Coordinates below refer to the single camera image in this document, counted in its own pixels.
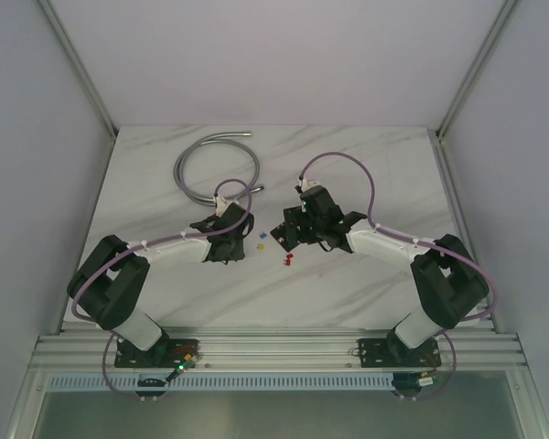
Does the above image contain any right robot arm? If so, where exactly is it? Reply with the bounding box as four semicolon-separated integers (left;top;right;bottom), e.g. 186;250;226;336
270;185;489;365

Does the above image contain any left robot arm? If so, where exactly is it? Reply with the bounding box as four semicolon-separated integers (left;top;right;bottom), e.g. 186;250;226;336
67;202;254;368

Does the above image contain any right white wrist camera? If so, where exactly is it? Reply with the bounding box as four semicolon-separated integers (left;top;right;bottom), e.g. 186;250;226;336
295;178;321;194

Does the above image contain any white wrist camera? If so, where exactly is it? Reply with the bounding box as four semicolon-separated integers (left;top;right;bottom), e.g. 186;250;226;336
214;195;230;218
295;178;321;194

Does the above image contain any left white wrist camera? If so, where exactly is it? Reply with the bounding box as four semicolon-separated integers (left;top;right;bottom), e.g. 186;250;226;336
214;195;230;218

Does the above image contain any grey coiled metal hose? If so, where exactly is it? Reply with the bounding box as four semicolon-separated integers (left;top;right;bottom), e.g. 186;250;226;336
172;131;267;205

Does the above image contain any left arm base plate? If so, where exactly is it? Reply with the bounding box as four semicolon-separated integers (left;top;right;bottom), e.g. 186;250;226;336
114;338;199;369

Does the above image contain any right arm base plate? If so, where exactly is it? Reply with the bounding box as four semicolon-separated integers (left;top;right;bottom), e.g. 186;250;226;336
355;338;442;369

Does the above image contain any aluminium rail frame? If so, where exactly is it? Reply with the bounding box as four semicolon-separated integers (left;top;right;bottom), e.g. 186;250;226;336
29;324;527;372

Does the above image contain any white slotted cable duct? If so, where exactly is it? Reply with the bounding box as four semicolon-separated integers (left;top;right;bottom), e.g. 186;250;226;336
48;372;394;392

